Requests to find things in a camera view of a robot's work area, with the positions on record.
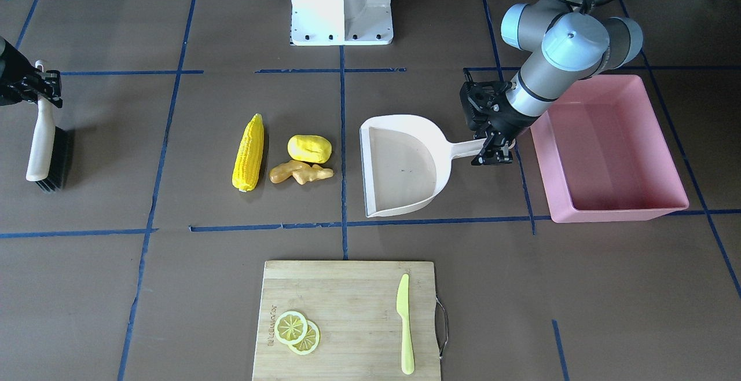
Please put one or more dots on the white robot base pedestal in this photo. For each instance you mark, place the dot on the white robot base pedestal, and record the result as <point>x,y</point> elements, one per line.
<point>341,23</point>

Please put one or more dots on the bamboo cutting board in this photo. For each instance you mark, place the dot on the bamboo cutting board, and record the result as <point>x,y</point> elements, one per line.
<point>353,304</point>

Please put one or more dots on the yellow toy potato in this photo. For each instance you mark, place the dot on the yellow toy potato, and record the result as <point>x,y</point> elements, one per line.
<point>311,149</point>

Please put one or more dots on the yellow lemon slice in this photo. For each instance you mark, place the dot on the yellow lemon slice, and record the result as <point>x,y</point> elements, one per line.
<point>291,327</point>
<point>310,341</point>

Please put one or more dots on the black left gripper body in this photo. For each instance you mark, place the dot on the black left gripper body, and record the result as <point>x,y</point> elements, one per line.
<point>513,121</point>

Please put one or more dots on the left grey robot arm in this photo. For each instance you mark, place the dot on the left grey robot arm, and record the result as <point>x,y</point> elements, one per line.
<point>566,44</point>

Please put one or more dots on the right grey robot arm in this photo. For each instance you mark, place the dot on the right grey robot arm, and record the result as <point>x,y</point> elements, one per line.
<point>13,62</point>

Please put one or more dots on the pink plastic bin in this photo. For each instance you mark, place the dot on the pink plastic bin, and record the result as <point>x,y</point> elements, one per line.
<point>603,156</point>

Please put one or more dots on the white hand brush black bristles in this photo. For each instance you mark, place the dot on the white hand brush black bristles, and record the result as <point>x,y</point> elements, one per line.
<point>50,150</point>

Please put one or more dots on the beige plastic dustpan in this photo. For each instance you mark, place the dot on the beige plastic dustpan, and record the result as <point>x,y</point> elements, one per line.
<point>406,162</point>

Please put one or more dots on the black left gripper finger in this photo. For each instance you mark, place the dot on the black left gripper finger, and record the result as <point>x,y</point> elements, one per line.
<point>496,149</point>

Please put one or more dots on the yellow toy corn cob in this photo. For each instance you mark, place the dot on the yellow toy corn cob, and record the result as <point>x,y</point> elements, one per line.
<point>247,166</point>

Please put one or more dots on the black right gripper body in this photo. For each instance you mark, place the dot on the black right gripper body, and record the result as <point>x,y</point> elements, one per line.
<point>13,74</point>

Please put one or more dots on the yellow-green plastic knife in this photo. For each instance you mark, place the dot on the yellow-green plastic knife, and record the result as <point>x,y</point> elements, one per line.
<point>402,307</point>

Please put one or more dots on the tan toy ginger root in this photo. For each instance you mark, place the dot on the tan toy ginger root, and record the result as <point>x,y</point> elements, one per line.
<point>300,171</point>

